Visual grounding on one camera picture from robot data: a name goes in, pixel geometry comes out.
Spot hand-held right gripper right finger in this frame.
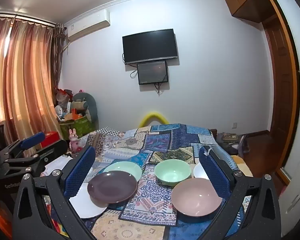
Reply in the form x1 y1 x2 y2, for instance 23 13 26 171
199 145 282 240

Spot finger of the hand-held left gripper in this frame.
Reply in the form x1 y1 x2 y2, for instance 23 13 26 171
3 140 68 173
0 132 45 158

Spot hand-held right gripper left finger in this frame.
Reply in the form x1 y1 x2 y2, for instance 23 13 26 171
12 145 98 240

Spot white bowl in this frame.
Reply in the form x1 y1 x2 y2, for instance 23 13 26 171
193 163 210 180

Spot pink bowl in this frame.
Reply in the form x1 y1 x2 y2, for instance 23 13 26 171
171 178 223 217

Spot white plate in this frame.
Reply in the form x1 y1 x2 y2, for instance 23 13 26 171
69 182 108 218

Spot purple plate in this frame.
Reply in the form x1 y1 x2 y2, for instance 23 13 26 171
87 170 138 204

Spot green bowl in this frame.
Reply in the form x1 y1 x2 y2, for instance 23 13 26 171
154 159 192 187

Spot green plate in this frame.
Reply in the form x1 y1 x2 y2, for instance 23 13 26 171
105 161 143 182

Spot red box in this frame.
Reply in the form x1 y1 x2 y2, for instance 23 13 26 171
41 131 60 148

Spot white paper sheet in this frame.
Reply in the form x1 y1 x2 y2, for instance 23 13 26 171
43 155 74 177

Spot pink rabbit toy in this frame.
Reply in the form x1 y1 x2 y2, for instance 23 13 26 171
68 128 85 153

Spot green storage box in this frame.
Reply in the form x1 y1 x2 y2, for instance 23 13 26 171
59 116 92 140

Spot patterned bag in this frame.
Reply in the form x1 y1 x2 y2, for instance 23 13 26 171
216 132 251 155

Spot red plastic bag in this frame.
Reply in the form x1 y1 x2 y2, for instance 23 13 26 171
55 88 74 105

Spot grey plush toy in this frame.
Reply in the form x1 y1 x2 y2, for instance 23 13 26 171
71 92 98 128

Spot orange curtain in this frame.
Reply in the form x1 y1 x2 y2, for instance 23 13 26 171
0 14 63 155

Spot patchwork printed blanket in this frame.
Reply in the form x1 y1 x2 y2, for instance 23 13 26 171
43 123 253 240

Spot yellow foam tube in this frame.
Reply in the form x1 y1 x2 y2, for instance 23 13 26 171
139 112 169 128

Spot brown patterned curtain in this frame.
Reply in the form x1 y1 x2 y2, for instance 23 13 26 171
51 23 66 92

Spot wooden door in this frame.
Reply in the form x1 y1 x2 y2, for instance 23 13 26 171
261 0 300 178

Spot small black monitor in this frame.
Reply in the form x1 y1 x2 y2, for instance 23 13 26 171
136 60 169 85

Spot white air conditioner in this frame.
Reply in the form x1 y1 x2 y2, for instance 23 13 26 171
66 9 110 41

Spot white wardrobe door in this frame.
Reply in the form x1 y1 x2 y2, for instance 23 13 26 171
269 0 300 185

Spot wooden overhead cabinet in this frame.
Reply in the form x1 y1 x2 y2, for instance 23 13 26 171
223 0 278 23

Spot white panel with handle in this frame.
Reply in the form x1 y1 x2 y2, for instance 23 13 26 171
278 145 300 213

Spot black wall television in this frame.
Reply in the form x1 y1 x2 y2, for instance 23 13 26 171
122 29 179 65

